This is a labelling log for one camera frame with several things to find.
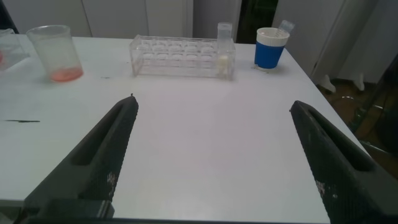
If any blue white paper cup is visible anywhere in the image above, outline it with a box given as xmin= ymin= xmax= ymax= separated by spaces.
xmin=253 ymin=27 xmax=290 ymax=70

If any clear plastic test tube rack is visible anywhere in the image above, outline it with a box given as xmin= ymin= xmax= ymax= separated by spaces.
xmin=129 ymin=34 xmax=236 ymax=82
xmin=0 ymin=28 xmax=31 ymax=71

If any clear glass beaker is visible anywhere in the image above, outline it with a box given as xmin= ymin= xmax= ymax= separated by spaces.
xmin=25 ymin=24 xmax=85 ymax=83

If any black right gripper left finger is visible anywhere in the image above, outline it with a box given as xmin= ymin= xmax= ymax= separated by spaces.
xmin=24 ymin=95 xmax=139 ymax=218

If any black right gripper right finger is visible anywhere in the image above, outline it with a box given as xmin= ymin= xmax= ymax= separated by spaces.
xmin=289 ymin=100 xmax=398 ymax=223

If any test tube with pale liquid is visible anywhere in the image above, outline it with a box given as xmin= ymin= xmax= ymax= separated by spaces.
xmin=216 ymin=22 xmax=234 ymax=77

